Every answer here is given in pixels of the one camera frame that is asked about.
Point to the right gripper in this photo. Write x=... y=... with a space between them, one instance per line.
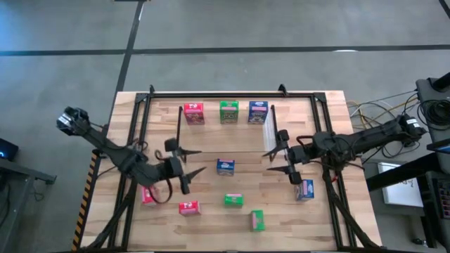
x=300 y=155

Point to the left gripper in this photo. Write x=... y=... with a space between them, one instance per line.
x=172 y=168

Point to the blue Frosted Flakes cereal box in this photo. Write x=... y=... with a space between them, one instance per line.
x=305 y=191
x=258 y=112
x=225 y=167

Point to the red Froot Loops cereal box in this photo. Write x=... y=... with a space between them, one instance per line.
x=194 y=114
x=190 y=208
x=146 y=198

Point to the green Apple Jacks cereal box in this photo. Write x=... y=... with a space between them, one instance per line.
x=257 y=220
x=229 y=112
x=233 y=200

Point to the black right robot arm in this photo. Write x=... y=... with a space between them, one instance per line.
x=369 y=138

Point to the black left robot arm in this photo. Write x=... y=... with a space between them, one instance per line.
x=105 y=144

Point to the yellow black hazard strip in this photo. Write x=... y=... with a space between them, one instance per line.
x=84 y=200

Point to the black metal beam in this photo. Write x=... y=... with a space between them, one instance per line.
x=397 y=174

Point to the white board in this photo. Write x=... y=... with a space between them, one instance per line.
x=400 y=193

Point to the grey equipment cart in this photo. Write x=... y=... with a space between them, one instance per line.
x=425 y=93

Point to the laptop with blue screen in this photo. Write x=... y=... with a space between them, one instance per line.
x=441 y=149

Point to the small black object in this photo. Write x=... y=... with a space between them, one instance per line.
x=418 y=241

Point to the grey metal desk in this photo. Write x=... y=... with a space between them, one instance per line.
x=28 y=171

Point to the dark cabinet with coloured buttons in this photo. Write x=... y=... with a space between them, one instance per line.
x=439 y=218

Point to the black device with blue light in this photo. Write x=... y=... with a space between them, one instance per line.
x=7 y=149

